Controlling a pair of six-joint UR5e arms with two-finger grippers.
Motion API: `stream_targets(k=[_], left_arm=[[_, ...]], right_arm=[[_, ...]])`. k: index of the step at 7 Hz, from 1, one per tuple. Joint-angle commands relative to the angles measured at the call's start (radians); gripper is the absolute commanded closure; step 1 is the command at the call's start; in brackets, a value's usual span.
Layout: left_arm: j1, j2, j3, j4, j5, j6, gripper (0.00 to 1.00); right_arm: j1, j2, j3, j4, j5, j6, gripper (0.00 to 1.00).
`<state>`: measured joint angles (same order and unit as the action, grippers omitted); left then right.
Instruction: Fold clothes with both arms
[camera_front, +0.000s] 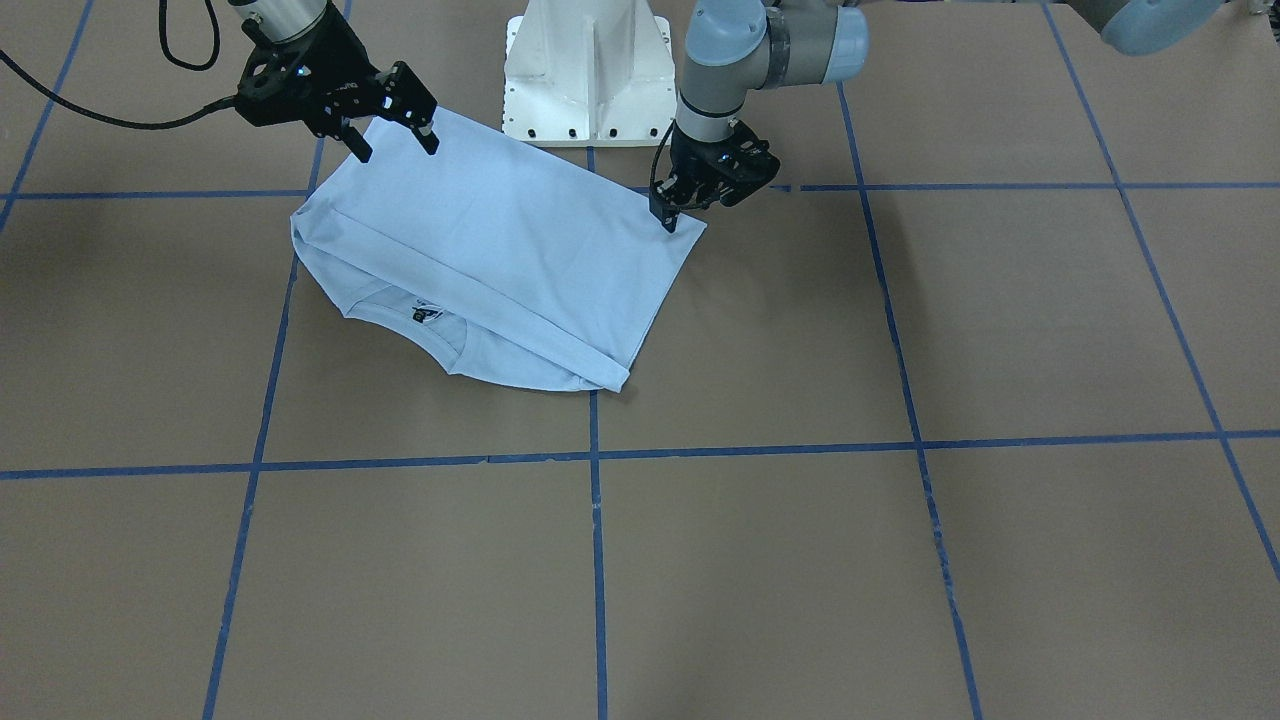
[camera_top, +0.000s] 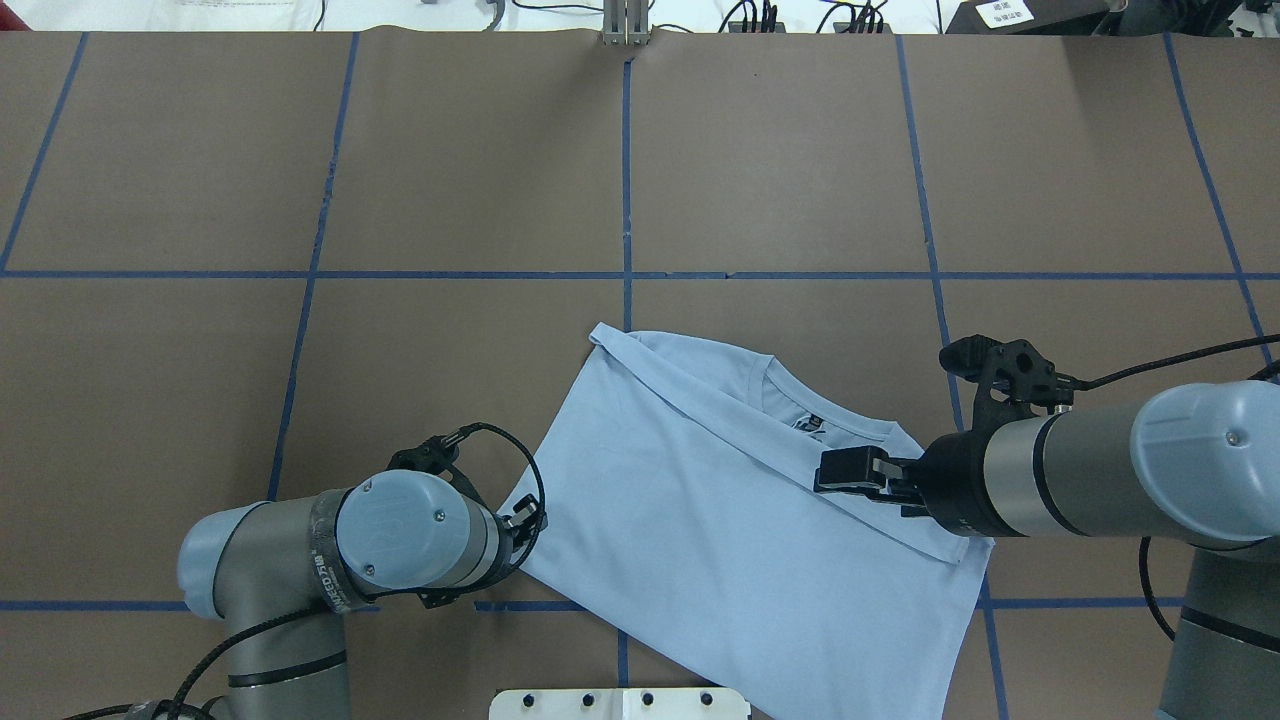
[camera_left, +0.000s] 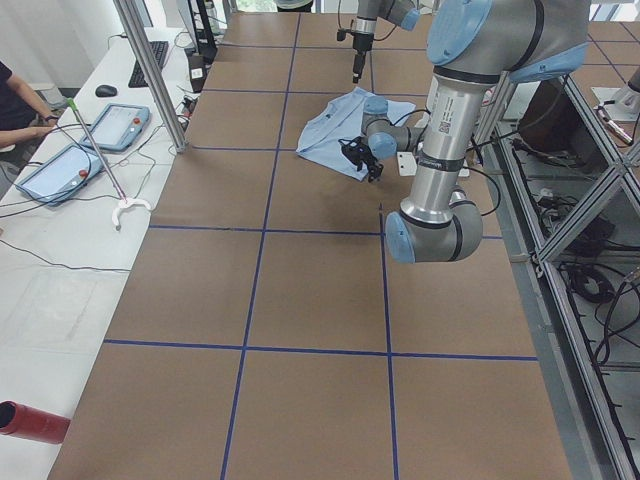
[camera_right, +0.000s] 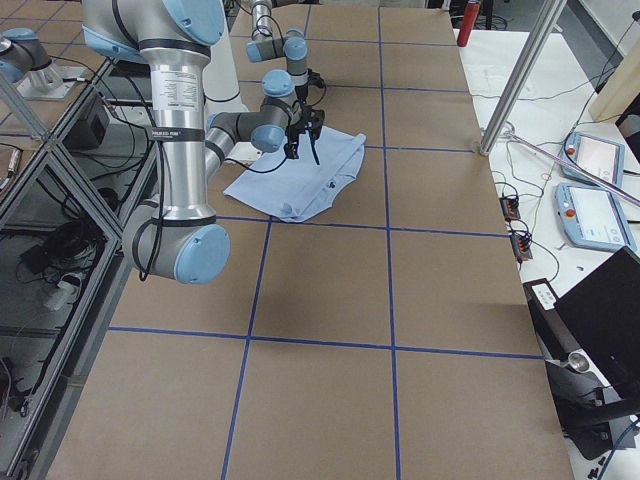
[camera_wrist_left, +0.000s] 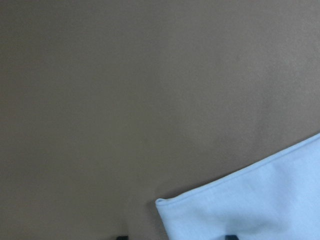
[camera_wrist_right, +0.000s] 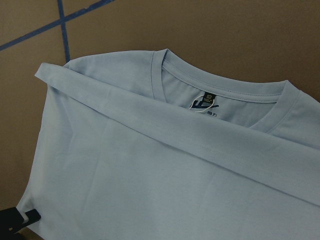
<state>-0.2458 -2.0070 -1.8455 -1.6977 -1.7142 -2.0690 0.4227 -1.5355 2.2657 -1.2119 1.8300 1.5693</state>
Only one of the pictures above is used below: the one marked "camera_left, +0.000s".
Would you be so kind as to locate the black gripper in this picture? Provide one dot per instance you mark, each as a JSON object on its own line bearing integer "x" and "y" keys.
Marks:
{"x": 359, "y": 43}
{"x": 366, "y": 158}

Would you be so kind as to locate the light blue t-shirt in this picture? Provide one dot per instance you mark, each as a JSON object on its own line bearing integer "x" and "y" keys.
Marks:
{"x": 340, "y": 135}

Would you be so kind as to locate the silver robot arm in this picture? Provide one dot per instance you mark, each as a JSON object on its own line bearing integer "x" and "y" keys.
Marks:
{"x": 400, "y": 13}
{"x": 470, "y": 44}

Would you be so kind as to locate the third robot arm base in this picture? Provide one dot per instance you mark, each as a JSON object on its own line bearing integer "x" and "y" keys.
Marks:
{"x": 618, "y": 104}

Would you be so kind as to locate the far teach pendant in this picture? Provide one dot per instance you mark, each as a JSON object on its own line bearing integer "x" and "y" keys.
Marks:
{"x": 118, "y": 126}

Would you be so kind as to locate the teach pendant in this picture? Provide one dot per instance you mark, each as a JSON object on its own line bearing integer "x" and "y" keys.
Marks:
{"x": 118, "y": 126}
{"x": 61, "y": 177}

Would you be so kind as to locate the reacher grabber stick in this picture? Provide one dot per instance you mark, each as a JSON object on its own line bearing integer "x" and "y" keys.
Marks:
{"x": 125, "y": 202}

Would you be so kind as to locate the black computer mouse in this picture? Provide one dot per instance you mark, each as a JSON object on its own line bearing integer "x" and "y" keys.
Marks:
{"x": 106, "y": 91}

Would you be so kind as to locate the near teach pendant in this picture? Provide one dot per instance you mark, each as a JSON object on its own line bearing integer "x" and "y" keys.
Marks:
{"x": 61, "y": 177}

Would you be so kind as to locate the seated person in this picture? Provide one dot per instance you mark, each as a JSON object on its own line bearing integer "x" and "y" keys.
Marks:
{"x": 24, "y": 115}

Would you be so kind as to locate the red cylinder bottle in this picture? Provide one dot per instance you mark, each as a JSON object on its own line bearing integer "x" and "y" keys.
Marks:
{"x": 22, "y": 421}

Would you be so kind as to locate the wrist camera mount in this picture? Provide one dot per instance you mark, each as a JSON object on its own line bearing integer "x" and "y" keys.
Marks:
{"x": 342, "y": 34}
{"x": 353, "y": 150}

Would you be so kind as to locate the aluminium frame rack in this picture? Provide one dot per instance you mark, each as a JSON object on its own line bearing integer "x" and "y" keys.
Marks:
{"x": 572, "y": 213}

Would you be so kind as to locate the aluminium frame post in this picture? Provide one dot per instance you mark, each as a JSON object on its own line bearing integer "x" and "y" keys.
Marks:
{"x": 134, "y": 29}

